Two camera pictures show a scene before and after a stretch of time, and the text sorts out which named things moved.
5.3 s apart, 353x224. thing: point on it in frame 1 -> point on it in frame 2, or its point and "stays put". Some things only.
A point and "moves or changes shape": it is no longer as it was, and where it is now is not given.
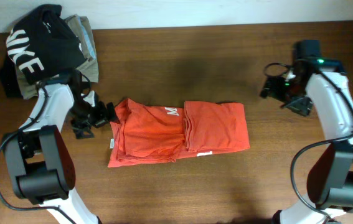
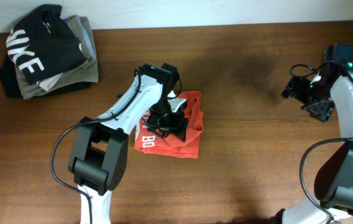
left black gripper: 100,116 -> 178,122
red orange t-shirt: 144,133 moves or changes shape
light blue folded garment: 91,48 stays put
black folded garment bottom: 9,77 stays put
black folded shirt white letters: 42,46 stays put
